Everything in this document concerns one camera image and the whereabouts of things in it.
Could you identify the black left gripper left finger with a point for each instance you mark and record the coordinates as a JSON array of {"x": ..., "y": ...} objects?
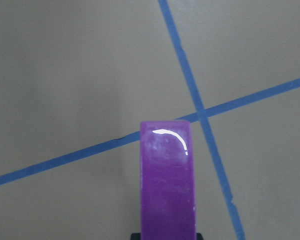
[{"x": 135, "y": 236}]

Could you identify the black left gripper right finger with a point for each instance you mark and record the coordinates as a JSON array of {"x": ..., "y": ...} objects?
[{"x": 199, "y": 236}]

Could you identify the purple trapezoid block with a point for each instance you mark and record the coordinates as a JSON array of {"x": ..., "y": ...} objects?
[{"x": 167, "y": 184}]

